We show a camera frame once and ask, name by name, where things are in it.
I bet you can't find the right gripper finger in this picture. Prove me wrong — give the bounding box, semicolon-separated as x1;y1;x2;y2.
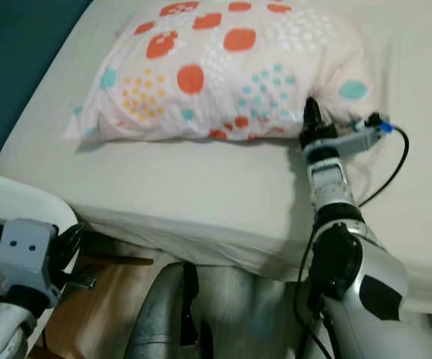
302;96;325;129

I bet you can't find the pink pillow with coloured dots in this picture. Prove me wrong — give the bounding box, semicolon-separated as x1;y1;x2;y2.
61;0;381;143

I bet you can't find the grey robot left leg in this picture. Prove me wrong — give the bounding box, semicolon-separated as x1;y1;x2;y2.
125;262;213;359

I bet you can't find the bed with cream sheet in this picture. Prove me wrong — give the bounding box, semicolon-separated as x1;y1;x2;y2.
0;0;432;315

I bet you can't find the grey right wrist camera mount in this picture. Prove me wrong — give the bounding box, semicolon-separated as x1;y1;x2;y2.
304;112;395;162

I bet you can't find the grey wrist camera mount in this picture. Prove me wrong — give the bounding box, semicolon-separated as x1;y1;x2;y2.
0;219;61;300
304;112;395;162

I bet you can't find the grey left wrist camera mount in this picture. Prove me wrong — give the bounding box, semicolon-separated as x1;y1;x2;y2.
0;219;61;300

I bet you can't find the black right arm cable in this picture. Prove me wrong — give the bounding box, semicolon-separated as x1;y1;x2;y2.
293;123;410;359

